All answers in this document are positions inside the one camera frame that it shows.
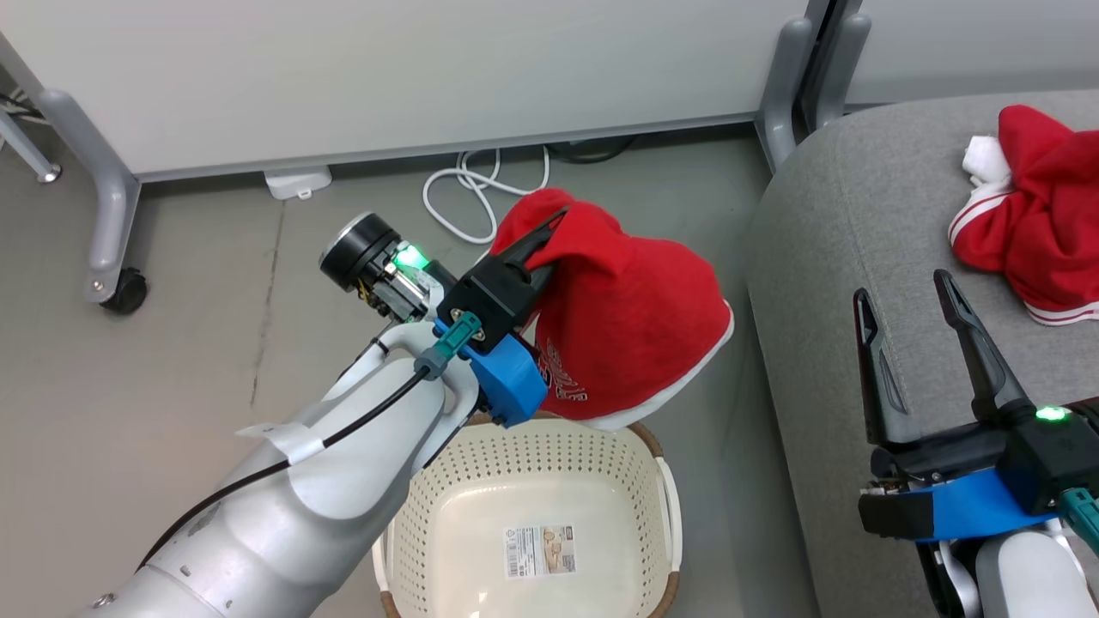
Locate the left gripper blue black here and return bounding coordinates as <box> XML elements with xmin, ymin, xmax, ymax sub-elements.
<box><xmin>433</xmin><ymin>206</ymin><xmax>573</xmax><ymax>429</ymax></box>

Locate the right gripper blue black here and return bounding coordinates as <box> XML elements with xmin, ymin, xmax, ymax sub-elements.
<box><xmin>853</xmin><ymin>269</ymin><xmax>1053</xmax><ymax>544</ymax></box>

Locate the red garment with printed lettering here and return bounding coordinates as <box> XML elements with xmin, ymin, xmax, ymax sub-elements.
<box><xmin>487</xmin><ymin>188</ymin><xmax>736</xmax><ymax>433</ymax></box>

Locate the red garment with striped trim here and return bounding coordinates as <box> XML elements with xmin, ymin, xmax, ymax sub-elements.
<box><xmin>948</xmin><ymin>104</ymin><xmax>1099</xmax><ymax>328</ymax></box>

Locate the grey fabric sofa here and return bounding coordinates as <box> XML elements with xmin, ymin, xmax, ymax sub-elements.
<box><xmin>744</xmin><ymin>89</ymin><xmax>1099</xmax><ymax>618</ymax></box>

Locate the white power adapter box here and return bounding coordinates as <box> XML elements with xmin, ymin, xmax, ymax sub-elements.
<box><xmin>263</xmin><ymin>165</ymin><xmax>334</xmax><ymax>202</ymax></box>

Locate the cream perforated laundry basket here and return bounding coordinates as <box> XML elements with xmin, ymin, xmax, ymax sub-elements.
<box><xmin>371</xmin><ymin>409</ymin><xmax>684</xmax><ymax>618</ymax></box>

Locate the large white partition panel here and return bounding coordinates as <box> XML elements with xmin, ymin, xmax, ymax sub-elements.
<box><xmin>0</xmin><ymin>0</ymin><xmax>835</xmax><ymax>306</ymax></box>

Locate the paper label sticker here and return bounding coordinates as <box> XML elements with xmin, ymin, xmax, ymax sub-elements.
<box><xmin>503</xmin><ymin>524</ymin><xmax>577</xmax><ymax>579</ymax></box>

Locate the narrow white partition panel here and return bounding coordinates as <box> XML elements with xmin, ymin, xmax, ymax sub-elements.
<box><xmin>811</xmin><ymin>0</ymin><xmax>1099</xmax><ymax>130</ymax></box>

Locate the black caster wheel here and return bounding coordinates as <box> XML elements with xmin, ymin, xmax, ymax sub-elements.
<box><xmin>100</xmin><ymin>267</ymin><xmax>149</xmax><ymax>315</ymax></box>

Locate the grey metal table leg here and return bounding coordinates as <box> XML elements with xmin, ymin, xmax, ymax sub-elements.
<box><xmin>0</xmin><ymin>106</ymin><xmax>64</xmax><ymax>185</ymax></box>

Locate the white coiled floor cable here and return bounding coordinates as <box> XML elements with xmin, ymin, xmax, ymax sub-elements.
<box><xmin>422</xmin><ymin>147</ymin><xmax>551</xmax><ymax>246</ymax></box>

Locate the black floor cable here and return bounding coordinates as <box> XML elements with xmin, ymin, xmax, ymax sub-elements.
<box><xmin>544</xmin><ymin>135</ymin><xmax>637</xmax><ymax>165</ymax></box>

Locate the right arm cable teal connector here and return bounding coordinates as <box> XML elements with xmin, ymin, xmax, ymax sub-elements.
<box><xmin>1057</xmin><ymin>487</ymin><xmax>1099</xmax><ymax>555</ymax></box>

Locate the black cable behind table leg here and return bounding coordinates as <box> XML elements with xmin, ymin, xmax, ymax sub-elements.
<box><xmin>0</xmin><ymin>85</ymin><xmax>40</xmax><ymax>126</ymax></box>

